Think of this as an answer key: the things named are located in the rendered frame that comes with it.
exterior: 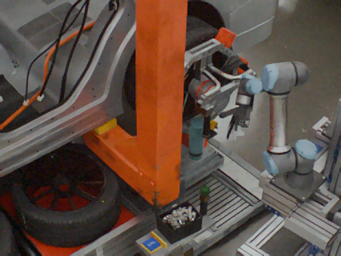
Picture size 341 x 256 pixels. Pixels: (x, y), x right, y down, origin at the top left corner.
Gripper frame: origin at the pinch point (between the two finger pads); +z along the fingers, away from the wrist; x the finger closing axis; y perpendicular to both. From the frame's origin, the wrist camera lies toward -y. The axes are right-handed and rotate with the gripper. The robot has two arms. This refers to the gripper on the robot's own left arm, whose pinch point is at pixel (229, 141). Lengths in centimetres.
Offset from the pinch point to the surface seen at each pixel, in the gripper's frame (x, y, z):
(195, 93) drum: 27.3, -17.7, -20.0
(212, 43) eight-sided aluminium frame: 21, -16, -49
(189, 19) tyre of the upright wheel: 33, -30, -60
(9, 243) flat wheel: -4, -104, 81
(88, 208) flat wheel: 13, -64, 54
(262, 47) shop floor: 206, 64, -75
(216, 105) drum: 19.1, -6.5, -16.6
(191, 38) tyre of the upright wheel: 17, -29, -48
